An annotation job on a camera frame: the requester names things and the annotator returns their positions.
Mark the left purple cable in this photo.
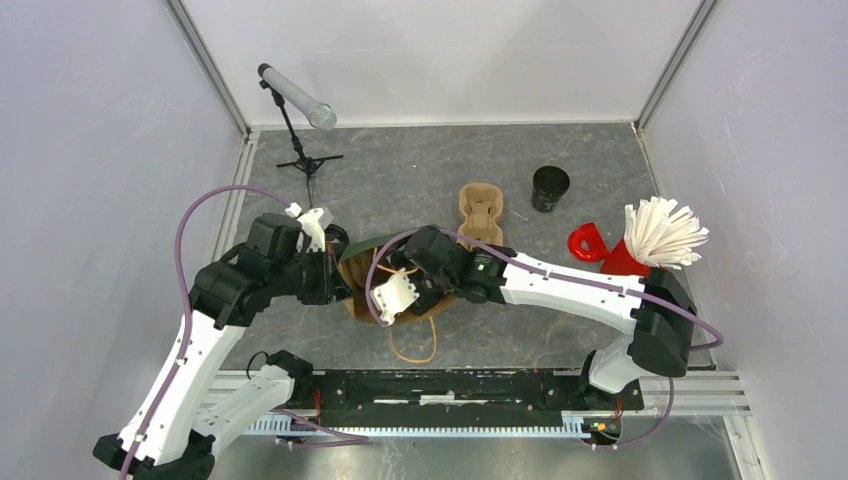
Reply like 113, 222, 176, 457
117, 186, 372, 480

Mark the cardboard cup carrier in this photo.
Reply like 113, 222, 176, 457
457, 183, 504, 246

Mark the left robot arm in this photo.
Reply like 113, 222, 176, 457
93, 209, 349, 479

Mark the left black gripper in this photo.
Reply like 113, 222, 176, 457
270, 241, 355, 304

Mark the red mug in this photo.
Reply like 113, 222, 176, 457
567, 222, 651, 277

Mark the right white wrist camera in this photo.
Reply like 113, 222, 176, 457
370, 270, 420, 327

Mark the grey tube on stand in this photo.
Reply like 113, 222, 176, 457
257, 63, 337, 131

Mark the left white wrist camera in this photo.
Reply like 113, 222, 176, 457
284, 203, 333, 253

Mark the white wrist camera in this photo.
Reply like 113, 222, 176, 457
284, 203, 333, 253
370, 270, 420, 327

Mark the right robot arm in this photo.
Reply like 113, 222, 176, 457
366, 226, 697, 408

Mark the black tripod stand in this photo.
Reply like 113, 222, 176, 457
259, 80, 344, 208

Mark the green paper bag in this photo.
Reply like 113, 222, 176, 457
338, 233, 456, 366

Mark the stack of black lids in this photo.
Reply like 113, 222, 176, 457
324, 224, 350, 255

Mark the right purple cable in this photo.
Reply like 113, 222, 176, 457
364, 228, 725, 452

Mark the purple cable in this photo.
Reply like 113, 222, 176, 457
364, 228, 725, 452
117, 186, 372, 480

